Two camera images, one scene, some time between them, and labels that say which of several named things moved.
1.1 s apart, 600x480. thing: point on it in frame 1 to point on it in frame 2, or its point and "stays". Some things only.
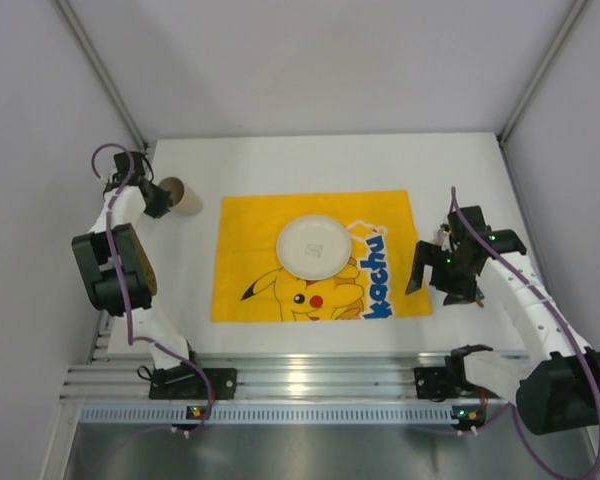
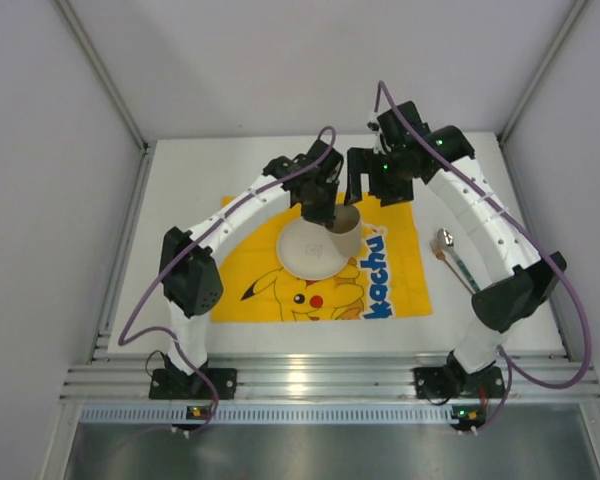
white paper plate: (314, 247) stays
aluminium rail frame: (121, 377) stays
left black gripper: (155, 198) to (318, 198)
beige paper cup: (184, 199) to (346, 234)
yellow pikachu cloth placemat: (384, 275) stays
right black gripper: (434, 265) to (372, 177)
